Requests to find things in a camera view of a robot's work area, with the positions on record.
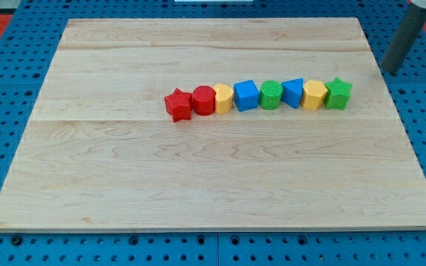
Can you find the blue cube block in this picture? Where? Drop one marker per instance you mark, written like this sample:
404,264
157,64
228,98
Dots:
246,95

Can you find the red star block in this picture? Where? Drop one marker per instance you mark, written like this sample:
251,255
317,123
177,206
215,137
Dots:
179,105

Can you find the red cylinder block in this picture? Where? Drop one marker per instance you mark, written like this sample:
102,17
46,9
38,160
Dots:
204,100

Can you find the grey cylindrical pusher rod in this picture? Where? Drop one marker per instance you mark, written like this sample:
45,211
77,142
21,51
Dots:
406,34

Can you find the yellow heart block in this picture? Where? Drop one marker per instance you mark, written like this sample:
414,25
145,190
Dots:
223,98

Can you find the green cylinder block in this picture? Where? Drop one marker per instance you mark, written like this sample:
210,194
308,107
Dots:
270,94

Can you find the green star block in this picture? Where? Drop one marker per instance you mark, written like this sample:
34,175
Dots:
338,95

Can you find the blue triangle block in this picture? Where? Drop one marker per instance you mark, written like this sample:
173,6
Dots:
292,92

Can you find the wooden board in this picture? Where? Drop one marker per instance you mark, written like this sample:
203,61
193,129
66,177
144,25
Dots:
101,155

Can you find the yellow hexagon block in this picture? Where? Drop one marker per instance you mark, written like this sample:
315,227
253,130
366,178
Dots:
313,94

